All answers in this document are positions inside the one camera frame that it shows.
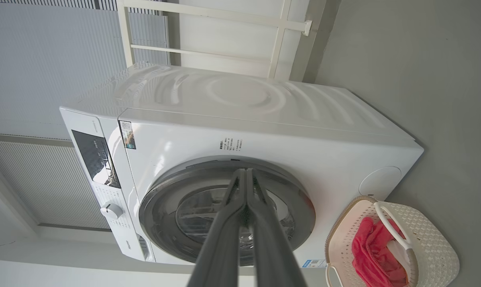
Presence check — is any white control knob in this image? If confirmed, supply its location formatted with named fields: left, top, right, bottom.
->
left=100, top=202, right=124, bottom=220

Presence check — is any white front-load washing machine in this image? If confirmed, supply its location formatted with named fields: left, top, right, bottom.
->
left=59, top=61, right=425, bottom=268

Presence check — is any washing machine door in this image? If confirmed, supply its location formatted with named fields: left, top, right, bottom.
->
left=139, top=157, right=316, bottom=267

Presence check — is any round white filter cover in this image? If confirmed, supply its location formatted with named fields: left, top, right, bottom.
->
left=358, top=166, right=402, bottom=198

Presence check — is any grey ribbed window blind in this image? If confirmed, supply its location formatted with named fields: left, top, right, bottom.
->
left=0, top=0, right=171, bottom=231

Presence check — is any white metal railing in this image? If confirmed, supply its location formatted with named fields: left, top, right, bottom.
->
left=116, top=0, right=313, bottom=81

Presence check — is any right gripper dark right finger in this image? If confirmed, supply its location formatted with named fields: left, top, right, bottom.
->
left=246, top=168, right=309, bottom=287

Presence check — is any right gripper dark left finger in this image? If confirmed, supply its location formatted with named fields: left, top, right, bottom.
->
left=187, top=168, right=249, bottom=287

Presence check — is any black washing machine display panel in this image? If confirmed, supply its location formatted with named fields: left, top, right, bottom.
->
left=71, top=130, right=122, bottom=189

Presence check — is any dark QR promo sticker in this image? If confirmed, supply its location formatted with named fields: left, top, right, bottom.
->
left=118, top=120, right=137, bottom=150

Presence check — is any cream perforated basket brown rim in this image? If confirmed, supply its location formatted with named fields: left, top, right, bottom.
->
left=324, top=195, right=460, bottom=287

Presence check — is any red and white garment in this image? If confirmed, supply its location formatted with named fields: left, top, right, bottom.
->
left=351, top=217, right=410, bottom=287

